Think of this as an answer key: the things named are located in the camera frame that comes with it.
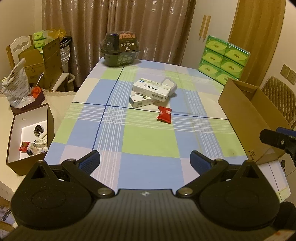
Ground white carved chair back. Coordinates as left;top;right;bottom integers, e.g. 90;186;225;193
6;35;34;69

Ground brown cardboard box background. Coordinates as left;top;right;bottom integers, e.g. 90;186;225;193
18;38;63;90

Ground white bucket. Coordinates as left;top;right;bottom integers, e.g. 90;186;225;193
60;36;72;73

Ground dark green lidded basket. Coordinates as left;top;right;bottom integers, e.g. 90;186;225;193
100;31;140;67

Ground green tissue packs left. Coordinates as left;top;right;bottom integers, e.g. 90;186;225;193
33;30;53;54

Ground small white plastic case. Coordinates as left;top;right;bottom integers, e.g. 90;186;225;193
161;77;178;96

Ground wooden door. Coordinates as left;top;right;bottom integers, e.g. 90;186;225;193
228;0;286;87

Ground red candy packet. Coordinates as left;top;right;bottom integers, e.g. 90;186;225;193
157;106;171;124

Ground brown hexagonal gift box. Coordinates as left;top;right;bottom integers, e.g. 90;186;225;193
6;92;54;176

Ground white medicine box bottom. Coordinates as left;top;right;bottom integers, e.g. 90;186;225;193
129;93;159;108

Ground quilted brown chair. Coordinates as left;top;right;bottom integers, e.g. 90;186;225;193
262;76;296;130

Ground open cardboard box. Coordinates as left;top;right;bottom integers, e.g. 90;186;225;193
218;79;290;165

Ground crumpled plastic bag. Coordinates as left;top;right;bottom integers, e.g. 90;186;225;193
2;58;35;109

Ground checkered tablecloth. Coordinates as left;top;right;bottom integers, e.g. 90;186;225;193
43;57;291;203

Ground brown curtain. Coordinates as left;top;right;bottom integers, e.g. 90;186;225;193
42;0;196;89

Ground wall switch plates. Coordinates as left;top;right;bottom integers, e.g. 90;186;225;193
280;64;296;85

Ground green tissue pack stack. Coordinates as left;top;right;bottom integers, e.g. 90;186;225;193
198;35;251;85

